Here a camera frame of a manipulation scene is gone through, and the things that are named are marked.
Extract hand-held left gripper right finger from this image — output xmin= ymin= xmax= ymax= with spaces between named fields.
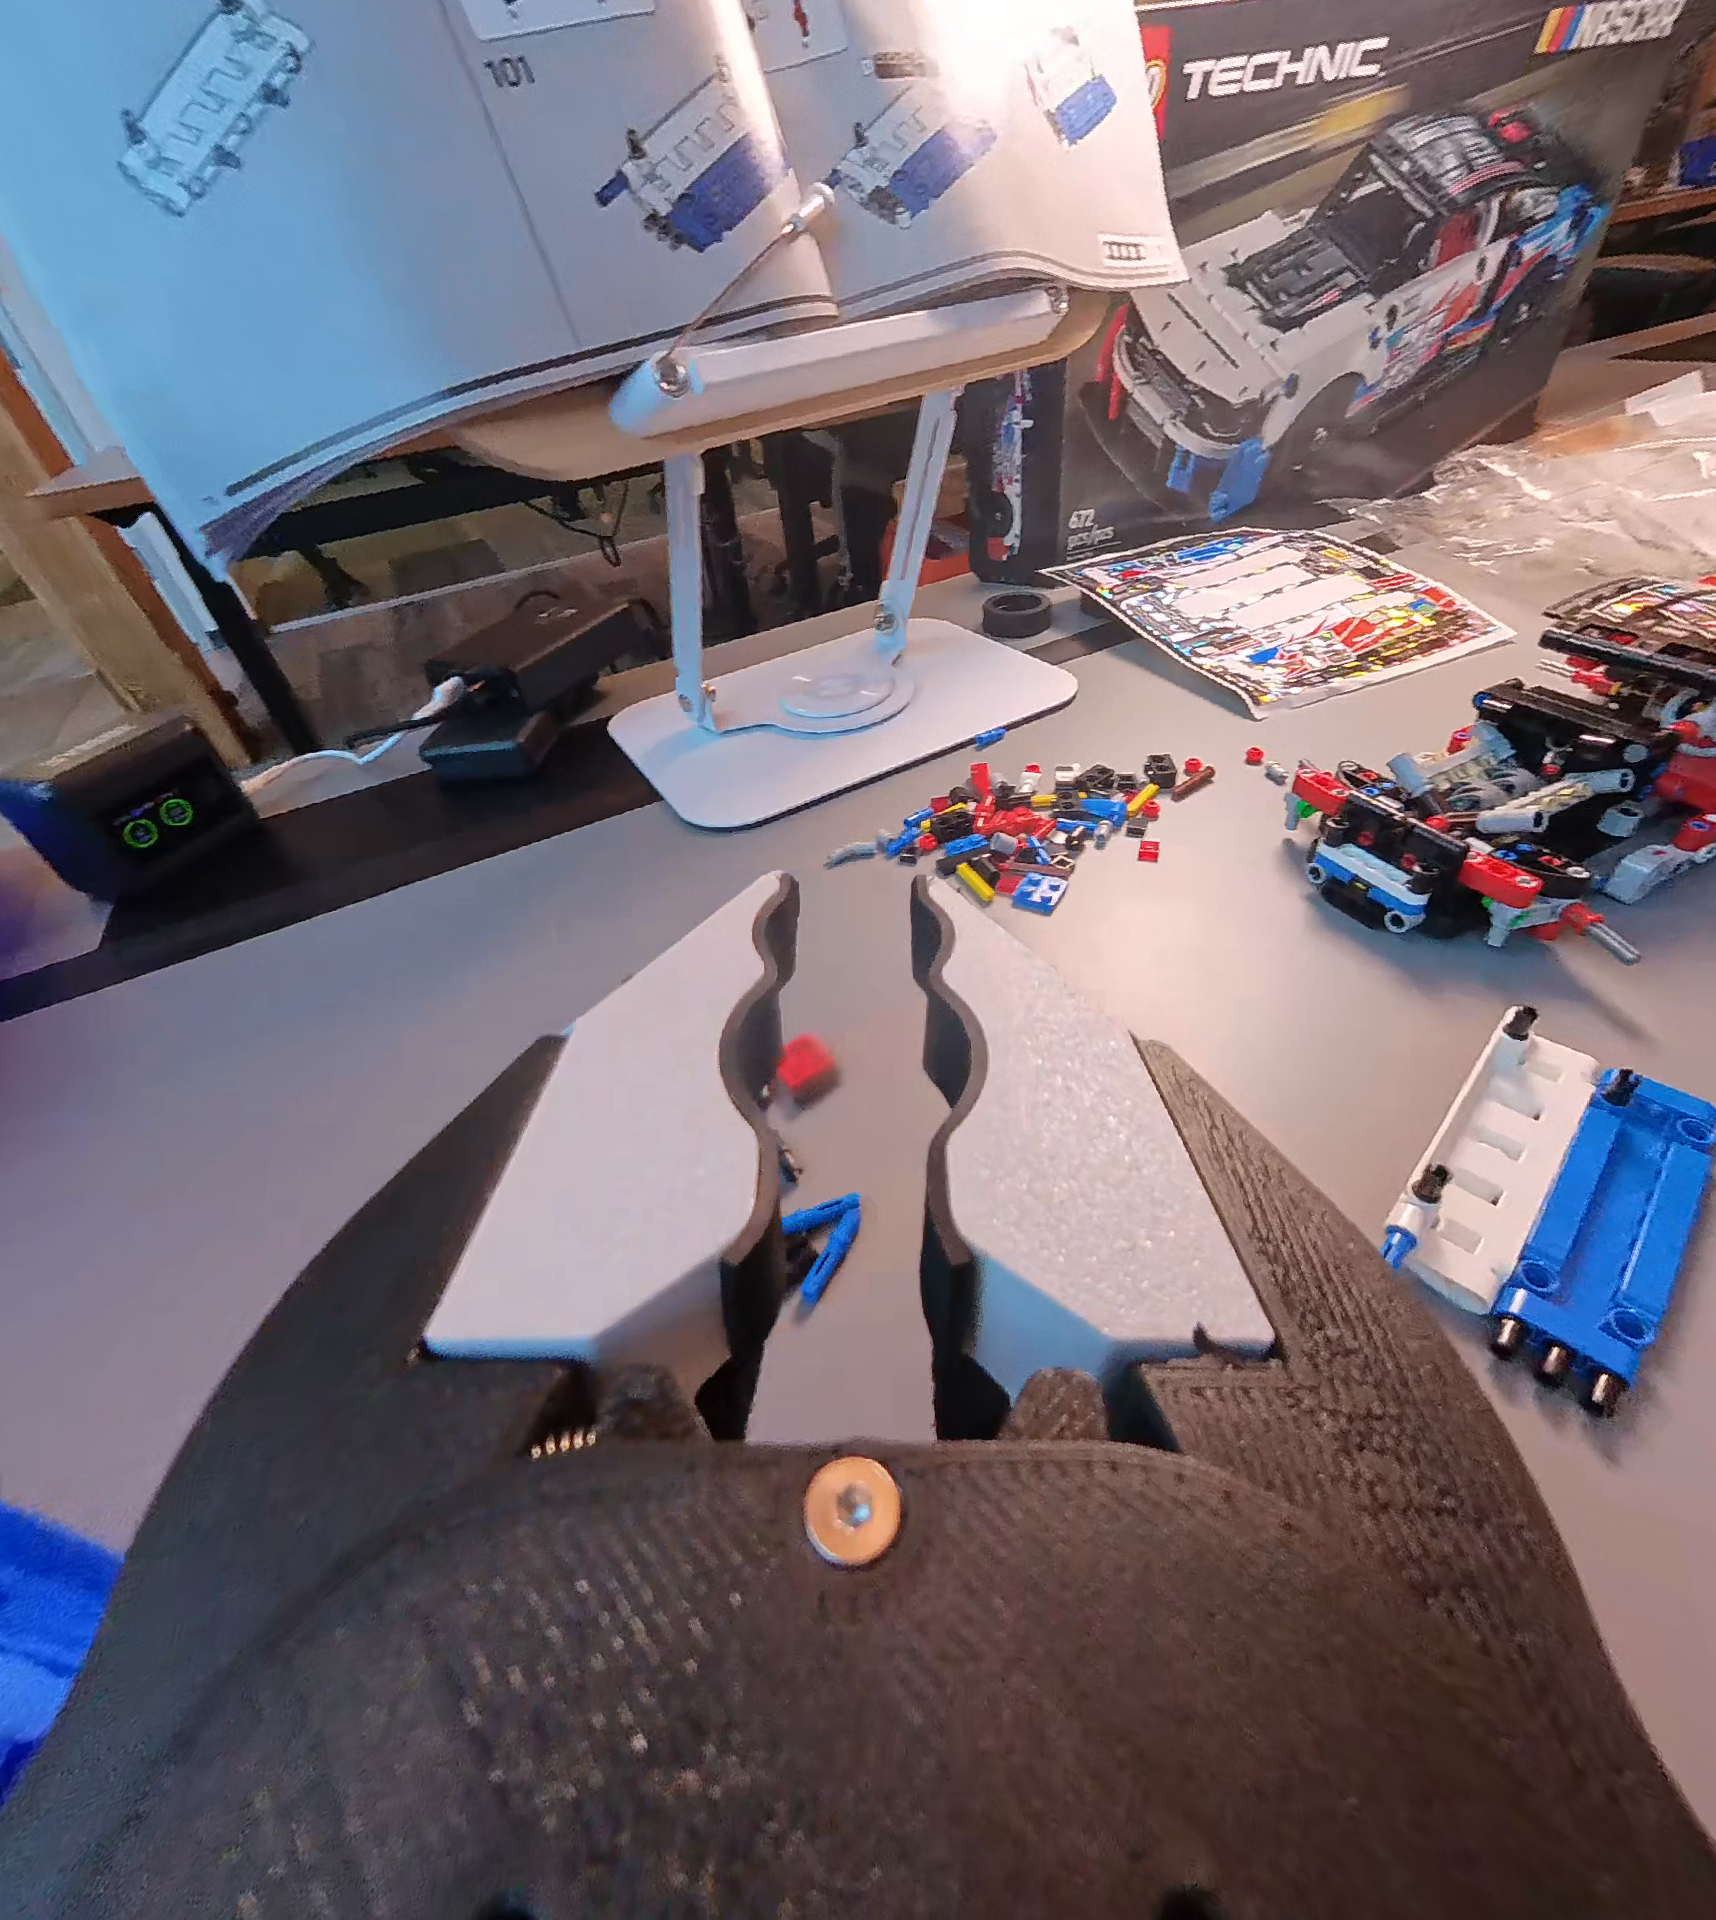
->
xmin=912 ymin=873 xmax=1281 ymax=1376

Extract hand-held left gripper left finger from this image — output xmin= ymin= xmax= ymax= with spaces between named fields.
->
xmin=422 ymin=871 xmax=805 ymax=1370

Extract partly built lego car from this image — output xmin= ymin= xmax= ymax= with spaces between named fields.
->
xmin=1281 ymin=576 xmax=1716 ymax=966

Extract pile of small lego pieces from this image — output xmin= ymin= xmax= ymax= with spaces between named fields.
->
xmin=825 ymin=727 xmax=1220 ymax=915

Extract white and blue lego panel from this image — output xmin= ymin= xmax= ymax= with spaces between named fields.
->
xmin=1381 ymin=1004 xmax=1716 ymax=1422

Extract lego set box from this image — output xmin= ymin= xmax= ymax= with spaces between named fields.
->
xmin=970 ymin=0 xmax=1701 ymax=589

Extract open lego instruction booklet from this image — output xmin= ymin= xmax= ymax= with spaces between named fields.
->
xmin=0 ymin=0 xmax=1190 ymax=565

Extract pile of blue black pins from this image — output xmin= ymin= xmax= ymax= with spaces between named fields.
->
xmin=777 ymin=1147 xmax=865 ymax=1302

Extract black power adapter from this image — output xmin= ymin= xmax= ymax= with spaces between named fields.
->
xmin=421 ymin=705 xmax=570 ymax=793
xmin=426 ymin=595 xmax=669 ymax=722

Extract white book stand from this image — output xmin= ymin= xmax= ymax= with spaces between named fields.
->
xmin=453 ymin=181 xmax=1119 ymax=831

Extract colourful sticker sheet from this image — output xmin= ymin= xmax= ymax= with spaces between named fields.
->
xmin=1039 ymin=529 xmax=1518 ymax=716

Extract black power station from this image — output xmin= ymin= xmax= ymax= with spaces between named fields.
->
xmin=0 ymin=712 xmax=265 ymax=905

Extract clear plastic bags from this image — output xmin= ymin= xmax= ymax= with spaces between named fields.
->
xmin=1357 ymin=322 xmax=1716 ymax=560

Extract white cable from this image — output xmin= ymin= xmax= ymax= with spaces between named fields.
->
xmin=236 ymin=678 xmax=482 ymax=793

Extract wooden post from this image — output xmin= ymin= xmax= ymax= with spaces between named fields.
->
xmin=0 ymin=194 xmax=255 ymax=771

